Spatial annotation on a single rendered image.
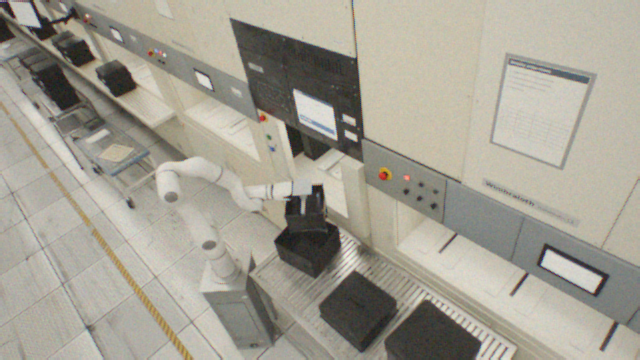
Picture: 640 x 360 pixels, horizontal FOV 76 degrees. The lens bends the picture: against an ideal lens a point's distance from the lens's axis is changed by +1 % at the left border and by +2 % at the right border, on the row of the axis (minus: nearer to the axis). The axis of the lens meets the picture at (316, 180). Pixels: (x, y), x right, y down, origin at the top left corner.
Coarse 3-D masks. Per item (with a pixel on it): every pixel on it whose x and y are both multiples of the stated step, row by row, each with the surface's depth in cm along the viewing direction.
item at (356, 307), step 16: (352, 272) 215; (336, 288) 210; (352, 288) 208; (368, 288) 207; (320, 304) 204; (336, 304) 203; (352, 304) 202; (368, 304) 200; (384, 304) 199; (336, 320) 197; (352, 320) 196; (368, 320) 194; (384, 320) 198; (352, 336) 190; (368, 336) 191
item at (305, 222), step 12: (300, 180) 213; (300, 192) 206; (312, 192) 227; (324, 192) 223; (288, 204) 221; (324, 204) 222; (288, 216) 209; (300, 216) 208; (312, 216) 210; (324, 216) 212; (288, 228) 217; (300, 228) 217; (312, 228) 216; (324, 228) 216
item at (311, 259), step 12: (336, 228) 232; (276, 240) 231; (288, 240) 242; (300, 240) 247; (312, 240) 244; (324, 240) 245; (336, 240) 233; (288, 252) 225; (300, 252) 241; (312, 252) 240; (324, 252) 225; (336, 252) 238; (300, 264) 226; (312, 264) 218; (324, 264) 230; (312, 276) 227
